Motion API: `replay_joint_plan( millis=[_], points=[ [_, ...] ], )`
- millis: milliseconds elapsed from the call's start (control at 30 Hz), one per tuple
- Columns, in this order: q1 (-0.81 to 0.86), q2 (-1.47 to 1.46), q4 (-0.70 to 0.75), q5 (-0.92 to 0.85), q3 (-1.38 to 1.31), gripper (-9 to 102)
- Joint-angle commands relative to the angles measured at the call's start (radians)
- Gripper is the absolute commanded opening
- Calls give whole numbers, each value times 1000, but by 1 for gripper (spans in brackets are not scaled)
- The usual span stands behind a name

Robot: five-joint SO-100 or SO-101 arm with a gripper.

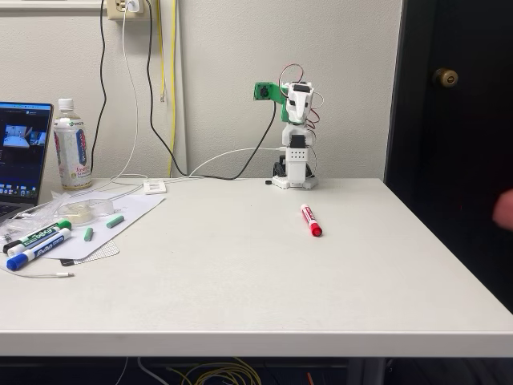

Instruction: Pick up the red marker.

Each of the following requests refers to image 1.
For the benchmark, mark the green chalk piece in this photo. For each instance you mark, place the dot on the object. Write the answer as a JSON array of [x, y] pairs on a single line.
[[115, 221], [88, 234]]

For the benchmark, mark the green camera circuit board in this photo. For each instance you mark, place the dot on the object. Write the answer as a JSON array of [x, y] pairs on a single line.
[[263, 91]]

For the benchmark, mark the brass door knob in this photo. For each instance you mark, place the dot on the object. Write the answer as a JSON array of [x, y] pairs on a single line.
[[445, 78]]

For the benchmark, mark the black marker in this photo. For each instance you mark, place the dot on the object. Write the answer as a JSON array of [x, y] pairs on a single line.
[[10, 246]]

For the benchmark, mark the white adapter hub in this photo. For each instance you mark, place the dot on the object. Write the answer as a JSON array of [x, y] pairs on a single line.
[[155, 187]]

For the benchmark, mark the person's hand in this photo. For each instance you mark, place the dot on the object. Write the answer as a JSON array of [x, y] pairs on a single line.
[[505, 210]]

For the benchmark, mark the white charger plug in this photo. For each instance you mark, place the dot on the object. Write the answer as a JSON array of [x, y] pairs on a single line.
[[134, 5]]

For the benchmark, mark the beige wall outlet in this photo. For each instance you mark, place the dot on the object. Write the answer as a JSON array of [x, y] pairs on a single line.
[[116, 10]]

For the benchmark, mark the blue Expo marker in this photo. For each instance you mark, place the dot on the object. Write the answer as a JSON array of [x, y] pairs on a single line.
[[40, 252]]

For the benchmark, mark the white paper sheet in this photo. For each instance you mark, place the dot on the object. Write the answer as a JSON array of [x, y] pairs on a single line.
[[132, 212]]

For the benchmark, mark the clear round tape container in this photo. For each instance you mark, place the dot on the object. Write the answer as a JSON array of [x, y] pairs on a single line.
[[86, 210]]

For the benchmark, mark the clear plastic bag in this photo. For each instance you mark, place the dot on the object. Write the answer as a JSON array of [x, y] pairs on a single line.
[[36, 212]]

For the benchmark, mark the green printed camera mount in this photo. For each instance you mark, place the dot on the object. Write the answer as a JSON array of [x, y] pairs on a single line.
[[283, 112]]

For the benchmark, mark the green Expo marker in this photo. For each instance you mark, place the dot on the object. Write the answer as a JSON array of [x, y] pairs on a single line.
[[40, 234]]

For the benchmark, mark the red Expo marker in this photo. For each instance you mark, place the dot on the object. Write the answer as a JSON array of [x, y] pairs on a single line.
[[312, 220]]

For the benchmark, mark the small black card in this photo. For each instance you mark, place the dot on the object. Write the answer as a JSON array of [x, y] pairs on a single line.
[[67, 262]]

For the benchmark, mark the open laptop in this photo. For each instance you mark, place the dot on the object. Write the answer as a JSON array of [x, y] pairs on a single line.
[[24, 160]]

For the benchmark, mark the plastic tea bottle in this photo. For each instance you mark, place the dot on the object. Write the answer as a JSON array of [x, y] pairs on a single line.
[[73, 152]]

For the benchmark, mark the dark door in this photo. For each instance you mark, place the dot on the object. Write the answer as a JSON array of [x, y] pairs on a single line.
[[461, 120]]

